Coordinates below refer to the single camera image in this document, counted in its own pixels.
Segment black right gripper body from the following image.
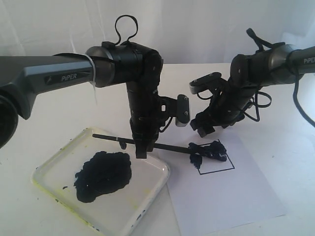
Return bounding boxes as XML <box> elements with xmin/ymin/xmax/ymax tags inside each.
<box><xmin>190</xmin><ymin>81</ymin><xmax>258</xmax><ymax>131</ymax></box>

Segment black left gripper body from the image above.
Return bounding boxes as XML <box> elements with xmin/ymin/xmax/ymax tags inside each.
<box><xmin>129</xmin><ymin>94</ymin><xmax>176</xmax><ymax>145</ymax></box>

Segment thin black paintbrush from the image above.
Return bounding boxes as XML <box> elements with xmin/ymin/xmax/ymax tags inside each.
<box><xmin>92</xmin><ymin>133</ymin><xmax>193</xmax><ymax>154</ymax></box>

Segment white paper with square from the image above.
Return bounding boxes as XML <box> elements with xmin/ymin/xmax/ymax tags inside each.
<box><xmin>158</xmin><ymin>131</ymin><xmax>286</xmax><ymax>236</ymax></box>

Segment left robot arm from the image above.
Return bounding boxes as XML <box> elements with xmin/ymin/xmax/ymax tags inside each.
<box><xmin>0</xmin><ymin>42</ymin><xmax>168</xmax><ymax>159</ymax></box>

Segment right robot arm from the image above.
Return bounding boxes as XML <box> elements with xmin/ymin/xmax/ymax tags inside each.
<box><xmin>189</xmin><ymin>43</ymin><xmax>315</xmax><ymax>137</ymax></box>

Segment black paint blob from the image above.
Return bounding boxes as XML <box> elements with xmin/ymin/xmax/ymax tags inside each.
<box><xmin>74</xmin><ymin>151</ymin><xmax>132</xmax><ymax>203</ymax></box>

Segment white paint tray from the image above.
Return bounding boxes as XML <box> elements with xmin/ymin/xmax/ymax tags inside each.
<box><xmin>32</xmin><ymin>128</ymin><xmax>169</xmax><ymax>236</ymax></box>

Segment white zip tie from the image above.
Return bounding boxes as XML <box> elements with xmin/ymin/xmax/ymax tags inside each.
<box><xmin>85</xmin><ymin>54</ymin><xmax>98</xmax><ymax>105</ymax></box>

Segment white background curtain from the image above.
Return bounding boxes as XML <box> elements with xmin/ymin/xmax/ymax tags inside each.
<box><xmin>0</xmin><ymin>0</ymin><xmax>315</xmax><ymax>63</ymax></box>

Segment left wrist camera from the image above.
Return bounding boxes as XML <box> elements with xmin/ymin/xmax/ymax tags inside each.
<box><xmin>175</xmin><ymin>94</ymin><xmax>190</xmax><ymax>127</ymax></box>

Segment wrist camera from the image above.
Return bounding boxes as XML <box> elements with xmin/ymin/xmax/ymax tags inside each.
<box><xmin>175</xmin><ymin>94</ymin><xmax>190</xmax><ymax>127</ymax></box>
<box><xmin>189</xmin><ymin>72</ymin><xmax>227</xmax><ymax>94</ymax></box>

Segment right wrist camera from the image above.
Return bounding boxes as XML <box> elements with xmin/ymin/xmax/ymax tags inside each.
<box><xmin>189</xmin><ymin>72</ymin><xmax>227</xmax><ymax>94</ymax></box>

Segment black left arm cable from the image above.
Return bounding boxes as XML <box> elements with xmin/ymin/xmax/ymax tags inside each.
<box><xmin>114</xmin><ymin>15</ymin><xmax>140</xmax><ymax>46</ymax></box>

